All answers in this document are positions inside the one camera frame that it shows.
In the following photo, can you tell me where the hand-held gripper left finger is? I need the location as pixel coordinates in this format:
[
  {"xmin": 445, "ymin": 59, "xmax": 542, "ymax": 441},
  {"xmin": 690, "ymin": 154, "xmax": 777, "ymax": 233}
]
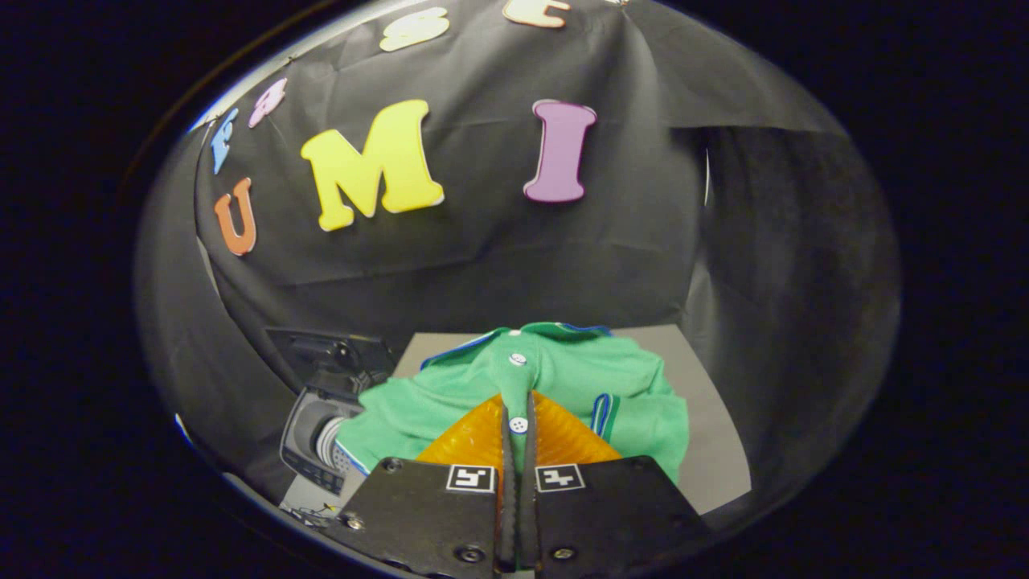
[{"xmin": 326, "ymin": 392, "xmax": 509, "ymax": 578}]

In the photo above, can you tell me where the grey washing machine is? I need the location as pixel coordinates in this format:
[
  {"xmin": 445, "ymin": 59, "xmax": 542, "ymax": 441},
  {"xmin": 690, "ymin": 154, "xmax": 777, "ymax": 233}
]
[{"xmin": 279, "ymin": 384, "xmax": 371, "ymax": 497}]

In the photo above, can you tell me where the beige metal cabinet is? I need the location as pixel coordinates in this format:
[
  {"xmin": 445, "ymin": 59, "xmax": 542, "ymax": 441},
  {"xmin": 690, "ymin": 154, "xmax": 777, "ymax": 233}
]
[{"xmin": 394, "ymin": 324, "xmax": 752, "ymax": 515}]

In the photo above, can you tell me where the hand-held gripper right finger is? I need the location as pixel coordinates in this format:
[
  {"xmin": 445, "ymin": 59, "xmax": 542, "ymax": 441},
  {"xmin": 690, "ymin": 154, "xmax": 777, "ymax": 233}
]
[{"xmin": 517, "ymin": 390, "xmax": 715, "ymax": 577}]

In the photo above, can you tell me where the green polo shirt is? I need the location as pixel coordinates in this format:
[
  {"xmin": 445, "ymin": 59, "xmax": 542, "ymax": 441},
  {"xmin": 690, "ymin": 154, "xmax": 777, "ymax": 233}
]
[{"xmin": 334, "ymin": 322, "xmax": 691, "ymax": 483}]

